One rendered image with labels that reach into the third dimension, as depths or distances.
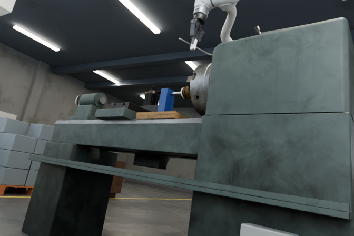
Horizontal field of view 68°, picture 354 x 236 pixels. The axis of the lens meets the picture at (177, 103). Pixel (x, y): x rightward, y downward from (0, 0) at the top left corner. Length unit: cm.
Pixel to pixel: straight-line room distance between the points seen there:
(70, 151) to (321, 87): 165
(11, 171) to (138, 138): 288
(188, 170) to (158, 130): 941
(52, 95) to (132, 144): 841
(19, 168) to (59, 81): 613
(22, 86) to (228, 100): 854
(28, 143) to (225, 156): 349
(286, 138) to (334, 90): 24
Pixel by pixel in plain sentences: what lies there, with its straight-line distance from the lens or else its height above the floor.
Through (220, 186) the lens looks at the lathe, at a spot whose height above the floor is 55.
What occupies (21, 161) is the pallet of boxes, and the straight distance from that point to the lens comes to 430.
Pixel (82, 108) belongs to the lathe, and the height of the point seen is 99.
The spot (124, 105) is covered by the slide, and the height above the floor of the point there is 95.
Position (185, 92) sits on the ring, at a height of 106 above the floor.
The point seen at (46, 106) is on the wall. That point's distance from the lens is 980.
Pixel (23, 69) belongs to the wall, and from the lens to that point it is 949.
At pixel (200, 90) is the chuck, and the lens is 142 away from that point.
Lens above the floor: 56
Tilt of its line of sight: 15 degrees up
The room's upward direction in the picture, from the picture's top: 9 degrees clockwise
